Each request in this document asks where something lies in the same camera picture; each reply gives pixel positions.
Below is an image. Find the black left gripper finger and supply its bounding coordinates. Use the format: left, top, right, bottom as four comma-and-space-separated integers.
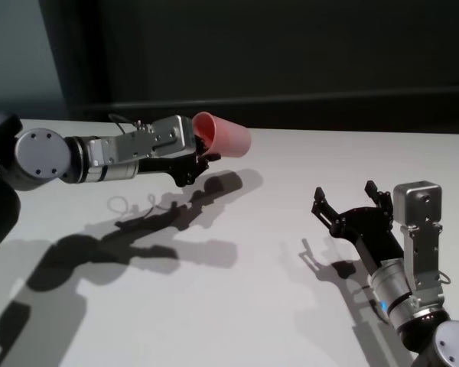
197, 151, 222, 170
193, 132, 212, 153

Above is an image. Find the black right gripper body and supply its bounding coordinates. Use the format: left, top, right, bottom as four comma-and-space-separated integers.
330, 205, 407, 275

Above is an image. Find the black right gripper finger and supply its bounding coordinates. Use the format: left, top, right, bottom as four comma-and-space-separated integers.
310, 186, 346, 233
363, 180, 395, 222

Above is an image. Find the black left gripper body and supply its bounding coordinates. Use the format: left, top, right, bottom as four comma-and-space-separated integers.
136, 150, 210, 189

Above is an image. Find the pink plastic cup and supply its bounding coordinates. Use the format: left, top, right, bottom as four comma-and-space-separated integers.
192, 111, 252, 159

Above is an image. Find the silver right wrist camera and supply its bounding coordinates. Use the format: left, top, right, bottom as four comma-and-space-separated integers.
392, 179, 444, 307

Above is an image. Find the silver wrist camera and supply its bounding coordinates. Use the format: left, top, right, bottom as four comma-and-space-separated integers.
392, 179, 444, 307
99, 114, 197, 166

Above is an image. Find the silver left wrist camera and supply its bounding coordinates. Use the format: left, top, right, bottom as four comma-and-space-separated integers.
99, 114, 197, 166

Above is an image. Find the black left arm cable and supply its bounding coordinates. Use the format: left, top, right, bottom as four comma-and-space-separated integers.
108, 112, 147, 135

